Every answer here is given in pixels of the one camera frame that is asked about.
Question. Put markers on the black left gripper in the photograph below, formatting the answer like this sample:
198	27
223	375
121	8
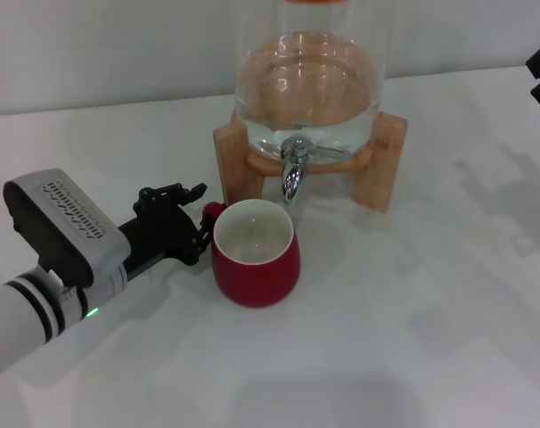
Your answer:
163	236

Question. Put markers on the red cup white inside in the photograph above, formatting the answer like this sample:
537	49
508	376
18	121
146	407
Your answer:
256	285

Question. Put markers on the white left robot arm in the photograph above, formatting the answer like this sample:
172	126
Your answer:
11	312

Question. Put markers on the chrome faucet tap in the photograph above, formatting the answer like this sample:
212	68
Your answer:
292	178

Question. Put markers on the wooden dispenser stand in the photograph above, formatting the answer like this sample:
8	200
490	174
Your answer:
234	160

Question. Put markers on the clear glass water dispenser jar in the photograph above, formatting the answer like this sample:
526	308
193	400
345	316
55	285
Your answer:
305	89

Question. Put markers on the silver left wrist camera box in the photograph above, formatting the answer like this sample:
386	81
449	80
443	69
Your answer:
74	209

